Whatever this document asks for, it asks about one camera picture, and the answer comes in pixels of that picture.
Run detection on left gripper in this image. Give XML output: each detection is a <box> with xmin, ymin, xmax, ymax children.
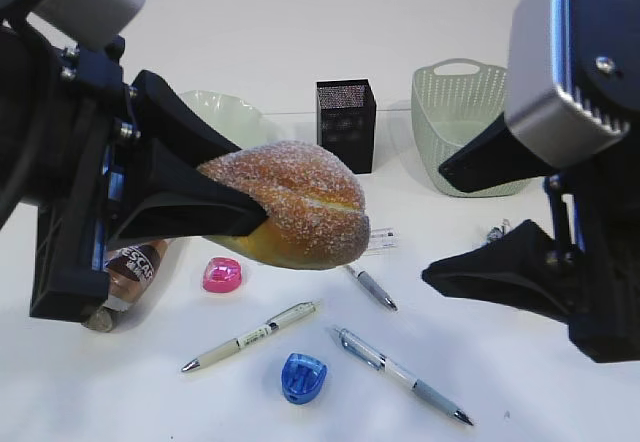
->
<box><xmin>1</xmin><ymin>18</ymin><xmax>266</xmax><ymax>321</ymax></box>

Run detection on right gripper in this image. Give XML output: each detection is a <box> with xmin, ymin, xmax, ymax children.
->
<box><xmin>421</xmin><ymin>113</ymin><xmax>639</xmax><ymax>363</ymax></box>

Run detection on paper ball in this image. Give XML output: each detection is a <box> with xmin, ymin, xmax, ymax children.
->
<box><xmin>484</xmin><ymin>219</ymin><xmax>512</xmax><ymax>245</ymax></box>

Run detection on sugared bread bun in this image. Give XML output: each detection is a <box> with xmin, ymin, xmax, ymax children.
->
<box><xmin>197</xmin><ymin>141</ymin><xmax>371</xmax><ymax>270</ymax></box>

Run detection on green wavy glass plate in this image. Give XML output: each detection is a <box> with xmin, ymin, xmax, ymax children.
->
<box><xmin>179</xmin><ymin>90</ymin><xmax>278</xmax><ymax>149</ymax></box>

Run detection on green woven plastic basket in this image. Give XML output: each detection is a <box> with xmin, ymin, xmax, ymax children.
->
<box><xmin>411</xmin><ymin>58</ymin><xmax>528</xmax><ymax>198</ymax></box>

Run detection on pink pencil sharpener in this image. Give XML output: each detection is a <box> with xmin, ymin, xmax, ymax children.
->
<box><xmin>202</xmin><ymin>257</ymin><xmax>243</xmax><ymax>294</ymax></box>

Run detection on grey grip pen on ruler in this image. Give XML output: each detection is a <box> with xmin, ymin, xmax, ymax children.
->
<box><xmin>345</xmin><ymin>264</ymin><xmax>398</xmax><ymax>311</ymax></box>

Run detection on black mesh pen holder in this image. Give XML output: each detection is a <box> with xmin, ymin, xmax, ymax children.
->
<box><xmin>315</xmin><ymin>79</ymin><xmax>377</xmax><ymax>174</ymax></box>

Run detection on blue clear grey-grip pen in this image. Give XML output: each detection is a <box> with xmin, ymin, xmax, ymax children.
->
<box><xmin>331</xmin><ymin>327</ymin><xmax>474</xmax><ymax>427</ymax></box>

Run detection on beige grip pen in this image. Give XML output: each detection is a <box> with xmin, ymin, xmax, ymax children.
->
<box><xmin>180</xmin><ymin>299</ymin><xmax>324</xmax><ymax>374</ymax></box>

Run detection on blue pencil sharpener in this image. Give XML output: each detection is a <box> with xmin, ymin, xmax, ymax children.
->
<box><xmin>281</xmin><ymin>353</ymin><xmax>328</xmax><ymax>405</ymax></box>

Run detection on brown Nescafe coffee bottle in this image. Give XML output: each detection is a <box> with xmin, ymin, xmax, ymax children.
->
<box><xmin>82</xmin><ymin>239</ymin><xmax>173</xmax><ymax>333</ymax></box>

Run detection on clear plastic ruler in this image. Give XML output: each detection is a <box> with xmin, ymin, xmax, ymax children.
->
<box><xmin>364</xmin><ymin>227</ymin><xmax>399</xmax><ymax>256</ymax></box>

